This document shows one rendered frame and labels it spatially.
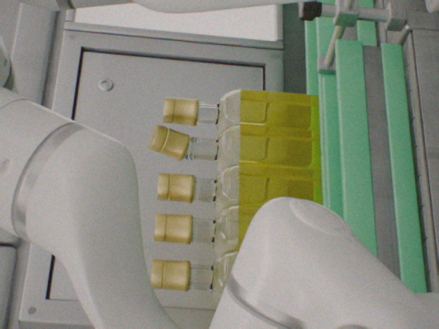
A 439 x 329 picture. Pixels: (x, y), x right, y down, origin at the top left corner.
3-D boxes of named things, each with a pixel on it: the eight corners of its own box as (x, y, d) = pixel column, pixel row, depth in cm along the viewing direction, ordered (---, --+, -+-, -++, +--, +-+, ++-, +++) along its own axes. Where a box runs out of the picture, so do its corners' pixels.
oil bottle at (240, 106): (370, 122, 121) (214, 109, 120) (381, 98, 117) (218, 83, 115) (373, 157, 118) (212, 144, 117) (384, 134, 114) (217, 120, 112)
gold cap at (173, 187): (193, 184, 112) (158, 181, 111) (195, 168, 109) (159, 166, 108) (191, 208, 110) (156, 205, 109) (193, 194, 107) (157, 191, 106)
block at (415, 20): (435, 58, 117) (382, 53, 116) (459, 9, 109) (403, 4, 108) (437, 80, 115) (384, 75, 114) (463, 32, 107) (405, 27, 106)
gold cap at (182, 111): (196, 109, 118) (163, 106, 118) (199, 93, 115) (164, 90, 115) (195, 131, 116) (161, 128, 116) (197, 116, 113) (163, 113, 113)
